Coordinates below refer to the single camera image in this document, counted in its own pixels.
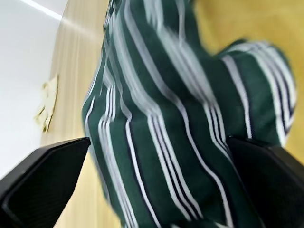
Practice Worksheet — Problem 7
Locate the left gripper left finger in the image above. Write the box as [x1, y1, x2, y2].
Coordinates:
[0, 137, 91, 228]

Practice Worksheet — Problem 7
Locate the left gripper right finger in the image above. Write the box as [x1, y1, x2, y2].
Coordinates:
[227, 136, 304, 228]

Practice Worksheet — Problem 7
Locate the green white striped T-shirt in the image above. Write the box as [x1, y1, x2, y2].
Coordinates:
[81, 0, 298, 228]

